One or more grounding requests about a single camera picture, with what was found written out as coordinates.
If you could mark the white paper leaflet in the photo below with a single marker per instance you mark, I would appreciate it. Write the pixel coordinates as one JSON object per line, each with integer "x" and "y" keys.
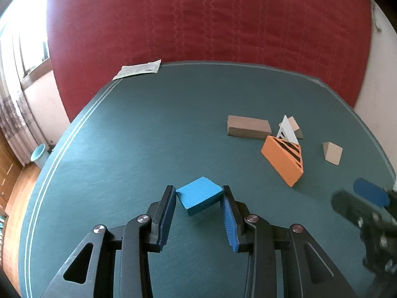
{"x": 140, "y": 69}

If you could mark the red quilted blanket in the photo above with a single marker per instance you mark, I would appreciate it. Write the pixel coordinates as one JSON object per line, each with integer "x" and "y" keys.
{"x": 90, "y": 40}

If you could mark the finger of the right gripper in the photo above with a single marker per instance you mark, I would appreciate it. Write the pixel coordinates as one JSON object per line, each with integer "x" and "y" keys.
{"x": 376, "y": 195}
{"x": 357, "y": 212}

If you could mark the orange striped wedge block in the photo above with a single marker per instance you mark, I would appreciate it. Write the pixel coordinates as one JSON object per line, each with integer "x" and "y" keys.
{"x": 285, "y": 157}

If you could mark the brown rectangular wooden block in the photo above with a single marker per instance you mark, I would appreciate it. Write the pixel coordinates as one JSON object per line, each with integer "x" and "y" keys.
{"x": 253, "y": 128}

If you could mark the light wooden wedge block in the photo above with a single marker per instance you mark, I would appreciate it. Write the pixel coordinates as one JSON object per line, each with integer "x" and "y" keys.
{"x": 332, "y": 152}

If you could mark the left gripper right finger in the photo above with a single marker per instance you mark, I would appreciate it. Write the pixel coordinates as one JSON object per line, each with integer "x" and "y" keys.
{"x": 307, "y": 270}

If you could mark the blue block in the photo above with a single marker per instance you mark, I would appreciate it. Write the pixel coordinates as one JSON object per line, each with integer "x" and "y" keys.
{"x": 199, "y": 195}

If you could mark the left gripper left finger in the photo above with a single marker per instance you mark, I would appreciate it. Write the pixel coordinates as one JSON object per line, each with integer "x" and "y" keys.
{"x": 89, "y": 270}

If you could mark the window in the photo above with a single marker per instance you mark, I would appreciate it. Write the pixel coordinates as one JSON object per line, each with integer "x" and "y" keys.
{"x": 24, "y": 39}

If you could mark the small wooden wedge block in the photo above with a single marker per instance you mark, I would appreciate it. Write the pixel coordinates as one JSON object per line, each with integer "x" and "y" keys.
{"x": 296, "y": 128}

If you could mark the patterned curtain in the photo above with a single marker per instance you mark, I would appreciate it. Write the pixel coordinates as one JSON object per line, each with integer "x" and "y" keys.
{"x": 17, "y": 121}

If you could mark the white striped triangle block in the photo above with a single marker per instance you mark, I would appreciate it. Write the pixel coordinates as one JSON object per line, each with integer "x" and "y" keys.
{"x": 287, "y": 131}

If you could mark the light blue bucket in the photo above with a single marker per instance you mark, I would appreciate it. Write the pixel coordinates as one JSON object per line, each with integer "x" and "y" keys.
{"x": 40, "y": 156}

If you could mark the green table mat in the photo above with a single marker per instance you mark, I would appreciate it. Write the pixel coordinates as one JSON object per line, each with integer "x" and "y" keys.
{"x": 142, "y": 133}

